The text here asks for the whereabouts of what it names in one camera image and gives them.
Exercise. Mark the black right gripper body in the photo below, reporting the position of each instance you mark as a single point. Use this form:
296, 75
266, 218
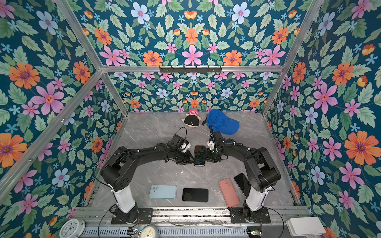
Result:
213, 155

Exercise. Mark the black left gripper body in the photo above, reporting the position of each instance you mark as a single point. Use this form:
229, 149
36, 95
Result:
182, 158

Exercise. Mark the black smartphone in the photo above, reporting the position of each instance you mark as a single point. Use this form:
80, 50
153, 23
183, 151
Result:
243, 184
200, 154

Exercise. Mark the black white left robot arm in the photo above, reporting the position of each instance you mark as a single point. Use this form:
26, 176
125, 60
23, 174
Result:
119, 170

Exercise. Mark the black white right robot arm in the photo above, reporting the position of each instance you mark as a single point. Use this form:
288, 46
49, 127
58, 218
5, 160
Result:
261, 170

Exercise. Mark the light blue phone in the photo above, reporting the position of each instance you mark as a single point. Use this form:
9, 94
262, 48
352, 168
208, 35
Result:
163, 192

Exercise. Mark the pink phone case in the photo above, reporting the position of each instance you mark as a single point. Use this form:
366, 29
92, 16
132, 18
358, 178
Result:
229, 193

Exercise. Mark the blue baseball cap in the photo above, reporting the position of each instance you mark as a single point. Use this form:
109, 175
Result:
220, 122

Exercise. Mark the plush doll pink striped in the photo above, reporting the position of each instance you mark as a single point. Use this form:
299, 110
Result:
192, 118

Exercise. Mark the round timer gauge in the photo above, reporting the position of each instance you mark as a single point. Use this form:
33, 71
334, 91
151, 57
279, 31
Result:
149, 231

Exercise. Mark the white rectangular box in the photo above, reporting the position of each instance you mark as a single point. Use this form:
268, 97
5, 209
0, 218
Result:
305, 226

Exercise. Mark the white vented strip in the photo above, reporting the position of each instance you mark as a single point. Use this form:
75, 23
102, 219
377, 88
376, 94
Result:
168, 232

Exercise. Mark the white round clock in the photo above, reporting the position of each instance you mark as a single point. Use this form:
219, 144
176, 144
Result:
73, 228

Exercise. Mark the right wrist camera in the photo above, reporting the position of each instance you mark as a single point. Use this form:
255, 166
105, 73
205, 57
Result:
211, 145

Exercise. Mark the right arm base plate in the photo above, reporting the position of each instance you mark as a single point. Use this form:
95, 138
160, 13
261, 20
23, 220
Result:
239, 215

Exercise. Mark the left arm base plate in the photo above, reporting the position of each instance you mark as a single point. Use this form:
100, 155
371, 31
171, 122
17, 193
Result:
143, 216

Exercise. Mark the black hook rail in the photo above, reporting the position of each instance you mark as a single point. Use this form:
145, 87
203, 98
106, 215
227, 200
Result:
190, 69

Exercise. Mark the aluminium front rail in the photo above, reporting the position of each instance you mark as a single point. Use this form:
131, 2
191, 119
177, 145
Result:
219, 214

